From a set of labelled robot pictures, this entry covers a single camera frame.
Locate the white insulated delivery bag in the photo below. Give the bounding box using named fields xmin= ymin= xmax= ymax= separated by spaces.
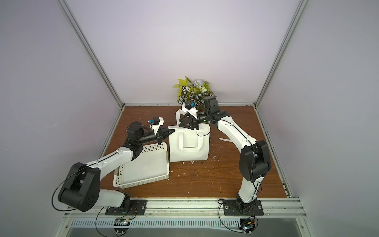
xmin=169 ymin=123 xmax=210 ymax=163

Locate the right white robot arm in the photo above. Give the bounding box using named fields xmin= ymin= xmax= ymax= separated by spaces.
xmin=176 ymin=96 xmax=272 ymax=214

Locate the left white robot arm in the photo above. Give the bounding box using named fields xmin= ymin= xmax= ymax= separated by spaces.
xmin=54 ymin=117 xmax=174 ymax=213

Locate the artificial potted plant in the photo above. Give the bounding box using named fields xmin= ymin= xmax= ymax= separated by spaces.
xmin=173 ymin=77 xmax=214 ymax=112

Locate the white perforated plastic tray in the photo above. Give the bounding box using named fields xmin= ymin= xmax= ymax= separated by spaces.
xmin=113 ymin=142 xmax=170 ymax=189

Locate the white strip on table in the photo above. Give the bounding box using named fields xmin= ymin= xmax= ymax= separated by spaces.
xmin=218 ymin=137 xmax=232 ymax=142

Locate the left connector board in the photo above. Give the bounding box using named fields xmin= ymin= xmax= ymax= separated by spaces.
xmin=113 ymin=218 xmax=131 ymax=237

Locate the connector board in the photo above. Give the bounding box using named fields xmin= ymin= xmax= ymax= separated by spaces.
xmin=239 ymin=217 xmax=257 ymax=235
xmin=113 ymin=218 xmax=131 ymax=237

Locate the right connector board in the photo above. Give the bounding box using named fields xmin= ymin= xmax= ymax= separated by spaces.
xmin=239 ymin=217 xmax=257 ymax=235

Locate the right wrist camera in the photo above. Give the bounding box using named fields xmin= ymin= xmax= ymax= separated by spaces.
xmin=182 ymin=102 xmax=198 ymax=118

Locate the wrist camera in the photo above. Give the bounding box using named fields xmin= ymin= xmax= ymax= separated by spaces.
xmin=148 ymin=117 xmax=164 ymax=132
xmin=182 ymin=102 xmax=198 ymax=118

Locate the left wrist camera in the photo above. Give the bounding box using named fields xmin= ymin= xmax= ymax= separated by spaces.
xmin=148 ymin=117 xmax=164 ymax=132

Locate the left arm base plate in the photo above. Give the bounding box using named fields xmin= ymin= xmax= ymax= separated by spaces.
xmin=105 ymin=199 xmax=148 ymax=216

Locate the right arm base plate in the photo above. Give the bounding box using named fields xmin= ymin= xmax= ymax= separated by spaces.
xmin=220 ymin=199 xmax=264 ymax=216

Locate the aluminium front rail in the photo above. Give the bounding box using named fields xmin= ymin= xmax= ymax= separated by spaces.
xmin=69 ymin=198 xmax=307 ymax=218

